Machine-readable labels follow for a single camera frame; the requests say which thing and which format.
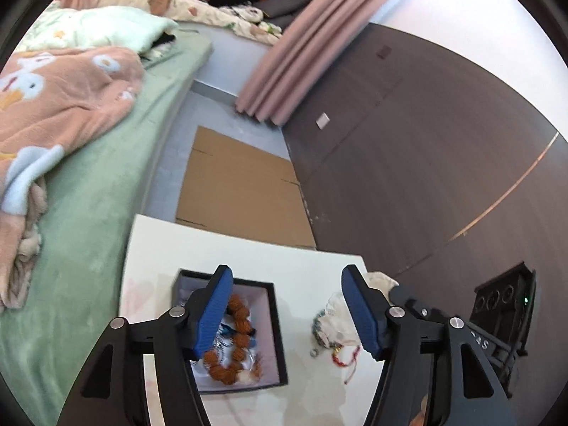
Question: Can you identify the green bed mattress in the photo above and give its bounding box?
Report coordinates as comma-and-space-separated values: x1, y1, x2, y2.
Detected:
0, 27, 214, 426

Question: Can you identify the pink printed blanket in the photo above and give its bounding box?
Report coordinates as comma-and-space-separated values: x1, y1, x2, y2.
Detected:
0, 46, 145, 312

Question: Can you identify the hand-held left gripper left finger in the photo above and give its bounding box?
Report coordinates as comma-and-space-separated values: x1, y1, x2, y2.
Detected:
58, 265, 234, 426

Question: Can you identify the pink curtain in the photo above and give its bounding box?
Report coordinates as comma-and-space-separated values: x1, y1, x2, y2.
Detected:
235, 0, 427, 127

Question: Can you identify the dark grey cushion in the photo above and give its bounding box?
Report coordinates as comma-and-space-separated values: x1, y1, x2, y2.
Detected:
255, 0, 316, 32

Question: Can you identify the white plastic bag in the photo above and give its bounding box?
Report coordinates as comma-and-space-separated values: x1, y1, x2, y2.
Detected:
317, 271, 400, 352

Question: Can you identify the red string bracelet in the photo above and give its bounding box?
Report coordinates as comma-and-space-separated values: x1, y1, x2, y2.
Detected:
331, 345, 361, 385

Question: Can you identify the floral quilt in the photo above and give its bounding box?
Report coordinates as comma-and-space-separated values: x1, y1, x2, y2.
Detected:
58, 0, 285, 46

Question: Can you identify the green bead bracelet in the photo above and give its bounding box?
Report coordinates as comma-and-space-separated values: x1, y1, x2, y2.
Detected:
312, 310, 332, 349

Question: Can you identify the brown bead bracelet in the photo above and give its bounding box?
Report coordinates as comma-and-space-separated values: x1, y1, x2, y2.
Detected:
205, 294, 258, 387

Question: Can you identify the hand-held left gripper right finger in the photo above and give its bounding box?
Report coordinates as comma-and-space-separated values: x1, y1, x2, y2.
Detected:
340, 264, 518, 426

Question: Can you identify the light green pillow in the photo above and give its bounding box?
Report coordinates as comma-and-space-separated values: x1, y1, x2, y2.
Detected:
20, 6, 179, 52

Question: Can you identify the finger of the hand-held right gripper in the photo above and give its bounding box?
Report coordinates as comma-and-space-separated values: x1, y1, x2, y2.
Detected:
389, 285, 447, 324

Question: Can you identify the black jewelry box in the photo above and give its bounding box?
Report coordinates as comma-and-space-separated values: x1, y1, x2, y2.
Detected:
172, 268, 289, 394

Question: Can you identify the flat cardboard sheet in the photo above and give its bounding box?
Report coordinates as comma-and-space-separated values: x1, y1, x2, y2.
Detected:
175, 125, 317, 250

